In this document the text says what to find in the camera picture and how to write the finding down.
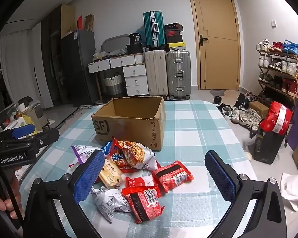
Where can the black paper bag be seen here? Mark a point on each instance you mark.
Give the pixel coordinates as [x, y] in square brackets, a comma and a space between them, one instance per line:
[265, 146]

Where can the person's left hand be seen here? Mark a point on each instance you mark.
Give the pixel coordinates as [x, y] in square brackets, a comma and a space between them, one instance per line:
[8, 204]

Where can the red flat packet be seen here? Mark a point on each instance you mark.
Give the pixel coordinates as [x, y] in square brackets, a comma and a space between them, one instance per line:
[79, 22]

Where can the brown cardboard box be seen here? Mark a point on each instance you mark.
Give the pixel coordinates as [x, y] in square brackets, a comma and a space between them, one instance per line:
[129, 131]

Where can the beige snack packet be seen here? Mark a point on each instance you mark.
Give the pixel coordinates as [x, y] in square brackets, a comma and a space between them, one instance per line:
[111, 174]

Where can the white cloth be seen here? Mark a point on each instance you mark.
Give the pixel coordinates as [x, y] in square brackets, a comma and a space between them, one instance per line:
[294, 188]

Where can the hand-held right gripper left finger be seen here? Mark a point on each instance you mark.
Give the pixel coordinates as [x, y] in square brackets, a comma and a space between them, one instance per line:
[89, 176]

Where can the purple snack packet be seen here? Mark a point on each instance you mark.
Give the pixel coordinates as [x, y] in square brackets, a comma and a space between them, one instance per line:
[85, 151]

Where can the silver grey snack packet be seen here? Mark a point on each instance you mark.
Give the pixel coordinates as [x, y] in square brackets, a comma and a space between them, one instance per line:
[106, 200]

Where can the black storage bin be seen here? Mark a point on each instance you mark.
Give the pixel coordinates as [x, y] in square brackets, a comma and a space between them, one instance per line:
[134, 49]

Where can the beige suitcase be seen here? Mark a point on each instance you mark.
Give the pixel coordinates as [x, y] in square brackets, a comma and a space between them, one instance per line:
[155, 74]

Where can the red packet with barcode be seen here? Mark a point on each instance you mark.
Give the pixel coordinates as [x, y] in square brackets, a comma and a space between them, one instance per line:
[144, 205]

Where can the pile of sneakers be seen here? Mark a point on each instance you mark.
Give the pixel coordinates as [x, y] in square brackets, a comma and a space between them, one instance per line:
[245, 117]

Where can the noodle snack bag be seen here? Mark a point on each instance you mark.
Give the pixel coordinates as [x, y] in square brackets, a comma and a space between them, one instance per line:
[136, 153]

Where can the red packet with black band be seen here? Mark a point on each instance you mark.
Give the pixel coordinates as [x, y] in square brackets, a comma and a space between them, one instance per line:
[171, 178]

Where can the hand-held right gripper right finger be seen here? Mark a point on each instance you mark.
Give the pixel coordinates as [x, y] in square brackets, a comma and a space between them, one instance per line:
[221, 176]

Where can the blue cookie packet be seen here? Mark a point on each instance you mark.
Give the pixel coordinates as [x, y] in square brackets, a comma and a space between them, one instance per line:
[106, 150]

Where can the grey oval frame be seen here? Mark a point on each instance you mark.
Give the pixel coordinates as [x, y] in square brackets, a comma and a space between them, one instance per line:
[114, 39]

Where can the clear plastic bag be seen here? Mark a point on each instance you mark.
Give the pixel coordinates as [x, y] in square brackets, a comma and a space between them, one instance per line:
[99, 55]

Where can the plain black shoe box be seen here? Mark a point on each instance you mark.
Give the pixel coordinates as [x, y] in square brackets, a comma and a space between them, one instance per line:
[174, 39]

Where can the yellow and black shoe box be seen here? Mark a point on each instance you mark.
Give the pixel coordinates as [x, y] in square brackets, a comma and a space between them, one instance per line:
[177, 46]

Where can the yellow plastic bag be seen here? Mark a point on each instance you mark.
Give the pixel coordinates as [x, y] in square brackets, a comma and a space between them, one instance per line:
[27, 120]

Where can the black wardrobe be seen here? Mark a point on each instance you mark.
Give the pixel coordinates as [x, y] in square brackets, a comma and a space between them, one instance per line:
[52, 54]

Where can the tan wooden door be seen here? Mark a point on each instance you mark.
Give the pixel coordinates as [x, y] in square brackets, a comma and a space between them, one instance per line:
[218, 62]

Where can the red and white snack packet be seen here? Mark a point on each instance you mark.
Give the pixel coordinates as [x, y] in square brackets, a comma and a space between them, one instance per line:
[139, 182]

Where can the red shopping bag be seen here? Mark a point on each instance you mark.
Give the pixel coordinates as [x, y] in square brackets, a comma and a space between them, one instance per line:
[275, 119]

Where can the white curtain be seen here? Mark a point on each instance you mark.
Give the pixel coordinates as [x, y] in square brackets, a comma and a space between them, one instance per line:
[15, 67]

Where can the teal suitcase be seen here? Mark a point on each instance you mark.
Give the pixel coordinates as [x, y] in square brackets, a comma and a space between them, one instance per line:
[150, 29]

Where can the rows of assorted shoes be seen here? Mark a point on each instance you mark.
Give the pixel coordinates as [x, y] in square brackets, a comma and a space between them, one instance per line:
[288, 67]

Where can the black printed box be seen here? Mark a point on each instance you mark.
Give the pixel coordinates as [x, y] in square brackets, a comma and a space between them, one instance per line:
[135, 39]

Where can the small cardboard box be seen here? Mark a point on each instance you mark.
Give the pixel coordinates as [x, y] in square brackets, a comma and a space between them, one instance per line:
[259, 107]

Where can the red chip bag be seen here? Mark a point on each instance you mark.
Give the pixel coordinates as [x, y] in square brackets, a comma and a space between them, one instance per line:
[116, 162]

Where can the dark grey fridge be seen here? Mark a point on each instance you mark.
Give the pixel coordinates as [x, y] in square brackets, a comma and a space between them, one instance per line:
[77, 62]

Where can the grey door mat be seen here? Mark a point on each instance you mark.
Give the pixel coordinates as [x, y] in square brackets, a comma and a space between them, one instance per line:
[217, 92]

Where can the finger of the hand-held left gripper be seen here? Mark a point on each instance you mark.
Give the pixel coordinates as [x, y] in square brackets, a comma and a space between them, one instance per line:
[23, 130]
[46, 137]

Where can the white drawer desk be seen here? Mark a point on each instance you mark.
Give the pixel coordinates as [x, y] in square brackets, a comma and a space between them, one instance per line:
[134, 72]

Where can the folded brown cardboard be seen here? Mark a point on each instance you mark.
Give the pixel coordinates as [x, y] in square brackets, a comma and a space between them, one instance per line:
[89, 22]

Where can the woven laundry basket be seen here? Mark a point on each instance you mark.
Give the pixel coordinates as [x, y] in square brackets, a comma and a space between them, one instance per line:
[113, 84]

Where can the silver suitcase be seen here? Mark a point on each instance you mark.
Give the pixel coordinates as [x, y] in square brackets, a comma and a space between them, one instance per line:
[178, 64]

